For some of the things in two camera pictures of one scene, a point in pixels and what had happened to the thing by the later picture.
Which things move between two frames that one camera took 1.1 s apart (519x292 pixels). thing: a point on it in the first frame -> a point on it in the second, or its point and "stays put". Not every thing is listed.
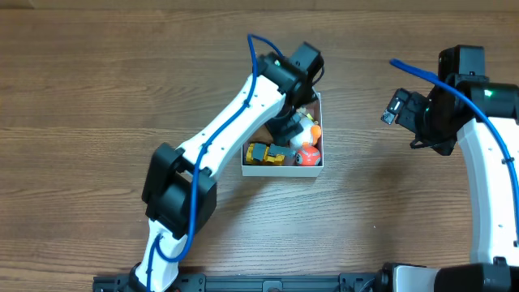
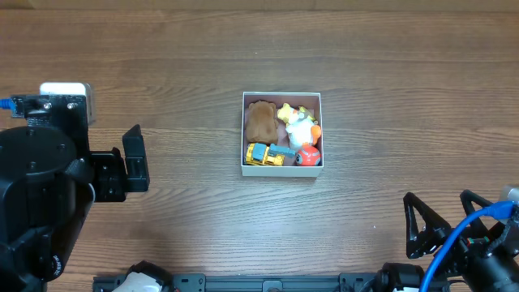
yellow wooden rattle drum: (302, 109) stays put
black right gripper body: (434, 145) -> (452, 238)
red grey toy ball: (308, 156) stays put
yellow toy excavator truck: (263, 152) stays put
